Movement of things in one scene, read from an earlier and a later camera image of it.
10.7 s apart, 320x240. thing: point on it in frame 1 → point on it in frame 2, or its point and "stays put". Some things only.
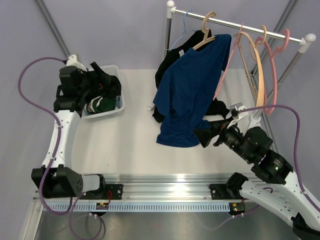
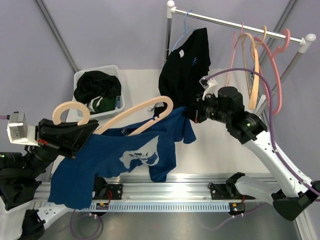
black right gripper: x=204 y=135 → x=194 y=112
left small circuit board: x=102 y=206 stays put
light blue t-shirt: x=118 y=102 stays put
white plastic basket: x=112 y=70 stays put
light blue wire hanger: x=184 y=29 stays put
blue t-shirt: x=187 y=90 → x=147 y=149
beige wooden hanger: x=253 y=45 → x=255 y=46
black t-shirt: x=101 y=85 stays put
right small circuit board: x=237 y=208 stays put
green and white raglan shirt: x=100 y=104 stays put
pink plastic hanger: x=274 y=68 → x=264 y=82
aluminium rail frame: x=159 y=187 stays put
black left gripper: x=98 y=82 → x=74 y=134
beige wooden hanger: x=206 y=32 → x=85 y=114
